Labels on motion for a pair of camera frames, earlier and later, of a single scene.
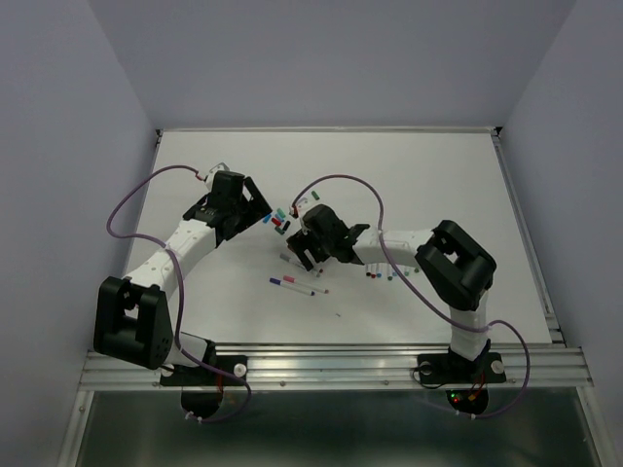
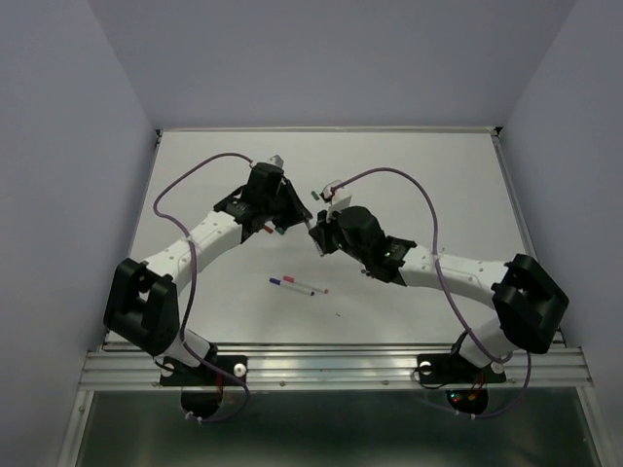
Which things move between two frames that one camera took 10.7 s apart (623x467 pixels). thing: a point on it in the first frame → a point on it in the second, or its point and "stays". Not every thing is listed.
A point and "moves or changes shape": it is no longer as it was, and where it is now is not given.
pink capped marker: [306, 284] stays
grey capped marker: [302, 266] moves or changes shape
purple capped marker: [290, 286] stays
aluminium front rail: [542, 365] stays
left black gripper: [260, 206] → [296, 210]
